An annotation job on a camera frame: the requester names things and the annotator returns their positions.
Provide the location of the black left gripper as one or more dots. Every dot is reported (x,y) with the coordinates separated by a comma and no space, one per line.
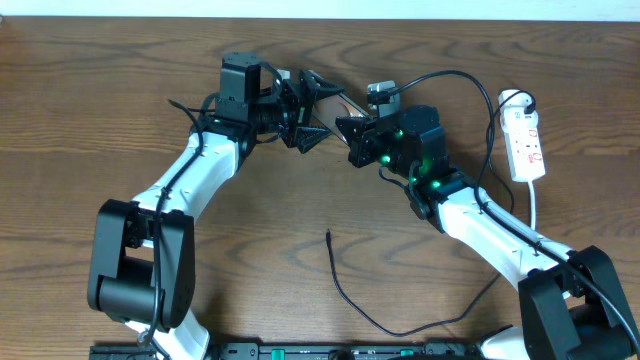
(302,108)

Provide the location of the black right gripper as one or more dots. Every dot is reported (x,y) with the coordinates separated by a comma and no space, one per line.
(358,142)

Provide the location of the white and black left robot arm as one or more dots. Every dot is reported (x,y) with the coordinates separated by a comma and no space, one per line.
(142,270)

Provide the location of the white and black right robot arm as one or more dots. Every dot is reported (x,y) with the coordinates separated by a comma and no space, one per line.
(572,303)

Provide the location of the white power strip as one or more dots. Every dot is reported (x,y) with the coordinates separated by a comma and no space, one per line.
(519,123)

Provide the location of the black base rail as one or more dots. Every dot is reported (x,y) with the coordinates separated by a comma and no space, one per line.
(253,351)

